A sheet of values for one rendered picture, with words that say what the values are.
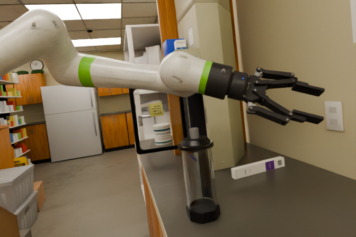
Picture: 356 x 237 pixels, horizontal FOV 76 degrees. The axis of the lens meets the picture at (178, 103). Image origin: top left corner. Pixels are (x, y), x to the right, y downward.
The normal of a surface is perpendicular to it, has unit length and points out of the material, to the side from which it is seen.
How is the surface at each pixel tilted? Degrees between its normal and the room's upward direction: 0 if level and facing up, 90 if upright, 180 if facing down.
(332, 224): 0
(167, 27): 90
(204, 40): 90
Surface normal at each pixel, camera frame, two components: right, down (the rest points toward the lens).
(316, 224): -0.11, -0.99
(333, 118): -0.96, 0.12
